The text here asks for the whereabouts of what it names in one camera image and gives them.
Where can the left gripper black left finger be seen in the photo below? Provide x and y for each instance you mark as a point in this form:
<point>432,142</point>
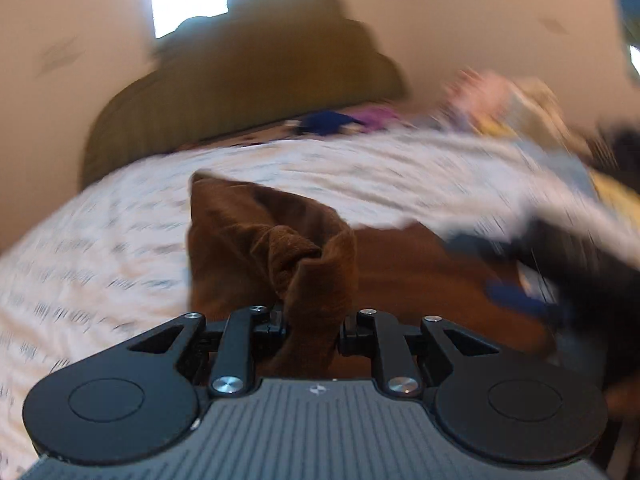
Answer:
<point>270,330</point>

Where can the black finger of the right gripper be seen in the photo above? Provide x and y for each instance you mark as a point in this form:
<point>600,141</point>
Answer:
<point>481,247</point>
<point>516,299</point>

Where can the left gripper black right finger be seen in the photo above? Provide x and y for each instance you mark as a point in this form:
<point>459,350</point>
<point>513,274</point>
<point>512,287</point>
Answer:
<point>355,335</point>

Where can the brown knit garment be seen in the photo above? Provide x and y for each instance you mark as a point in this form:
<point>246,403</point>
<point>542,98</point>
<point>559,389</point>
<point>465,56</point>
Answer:
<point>250,245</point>

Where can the pile of pastel clothes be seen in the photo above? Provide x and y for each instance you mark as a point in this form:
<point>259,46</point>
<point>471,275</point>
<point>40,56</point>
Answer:
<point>489,104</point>

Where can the light blue cloth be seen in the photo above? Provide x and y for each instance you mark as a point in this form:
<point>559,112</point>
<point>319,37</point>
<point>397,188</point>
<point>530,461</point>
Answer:
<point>566,166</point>

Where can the purple cloth on bed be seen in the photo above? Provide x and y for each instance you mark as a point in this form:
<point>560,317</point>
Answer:
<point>376,117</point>

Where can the white script-print bed sheet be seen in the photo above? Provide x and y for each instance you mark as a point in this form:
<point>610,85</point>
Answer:
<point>112,263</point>

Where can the blue cloth on bed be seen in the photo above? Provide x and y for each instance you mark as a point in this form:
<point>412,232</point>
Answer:
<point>326,123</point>

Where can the olive green padded headboard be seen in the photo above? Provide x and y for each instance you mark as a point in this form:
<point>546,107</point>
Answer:
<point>260,62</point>

